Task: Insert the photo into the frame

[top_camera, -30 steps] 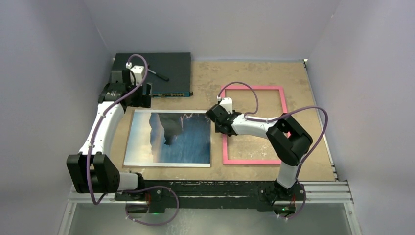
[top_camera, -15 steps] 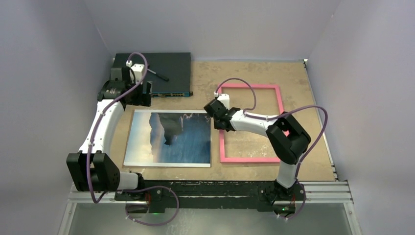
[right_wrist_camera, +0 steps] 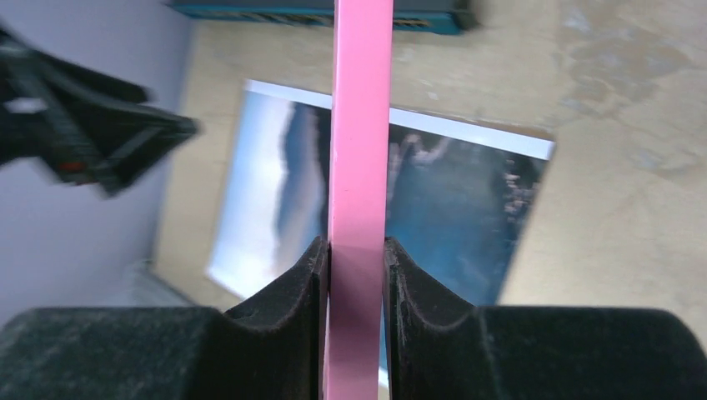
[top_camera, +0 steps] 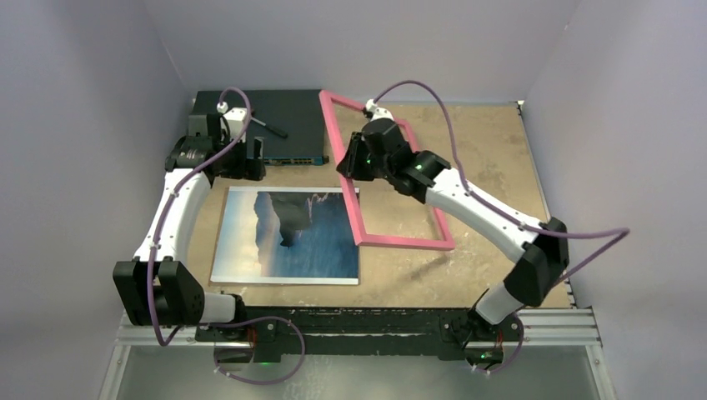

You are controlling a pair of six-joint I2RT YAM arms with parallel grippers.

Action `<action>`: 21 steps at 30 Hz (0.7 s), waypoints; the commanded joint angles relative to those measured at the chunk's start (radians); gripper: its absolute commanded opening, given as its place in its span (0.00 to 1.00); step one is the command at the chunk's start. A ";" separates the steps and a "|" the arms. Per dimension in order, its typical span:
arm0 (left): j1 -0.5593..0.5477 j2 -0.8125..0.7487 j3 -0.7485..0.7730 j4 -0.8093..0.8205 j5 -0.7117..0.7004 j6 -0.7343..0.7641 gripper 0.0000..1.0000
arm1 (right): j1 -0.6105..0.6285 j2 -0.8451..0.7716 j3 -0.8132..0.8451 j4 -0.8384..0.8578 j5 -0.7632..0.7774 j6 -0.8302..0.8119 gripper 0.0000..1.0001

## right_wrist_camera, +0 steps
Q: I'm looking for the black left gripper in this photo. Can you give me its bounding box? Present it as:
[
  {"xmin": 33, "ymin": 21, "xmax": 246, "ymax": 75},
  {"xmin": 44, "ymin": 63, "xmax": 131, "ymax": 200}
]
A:
[{"xmin": 1, "ymin": 29, "xmax": 198, "ymax": 197}]

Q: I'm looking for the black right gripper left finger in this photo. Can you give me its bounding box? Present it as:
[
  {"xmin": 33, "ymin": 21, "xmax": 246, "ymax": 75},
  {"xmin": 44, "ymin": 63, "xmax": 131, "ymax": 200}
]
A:
[{"xmin": 1, "ymin": 238, "xmax": 328, "ymax": 400}]

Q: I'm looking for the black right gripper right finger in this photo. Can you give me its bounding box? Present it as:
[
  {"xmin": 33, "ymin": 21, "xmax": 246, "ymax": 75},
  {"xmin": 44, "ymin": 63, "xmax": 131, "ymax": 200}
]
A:
[{"xmin": 384, "ymin": 237, "xmax": 706, "ymax": 400}]

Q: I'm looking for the blue landscape photo print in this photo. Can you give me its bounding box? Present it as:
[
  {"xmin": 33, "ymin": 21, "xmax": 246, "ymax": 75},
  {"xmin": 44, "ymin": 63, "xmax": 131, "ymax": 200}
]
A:
[{"xmin": 207, "ymin": 81, "xmax": 554, "ymax": 304}]

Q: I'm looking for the pink wooden picture frame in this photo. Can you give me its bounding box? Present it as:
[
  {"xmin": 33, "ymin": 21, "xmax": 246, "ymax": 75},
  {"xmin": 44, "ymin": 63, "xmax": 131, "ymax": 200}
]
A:
[{"xmin": 326, "ymin": 0, "xmax": 394, "ymax": 399}]

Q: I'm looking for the dark blue network switch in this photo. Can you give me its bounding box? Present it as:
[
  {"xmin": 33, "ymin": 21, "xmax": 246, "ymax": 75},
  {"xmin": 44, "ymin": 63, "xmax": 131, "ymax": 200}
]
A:
[{"xmin": 167, "ymin": 0, "xmax": 479, "ymax": 35}]

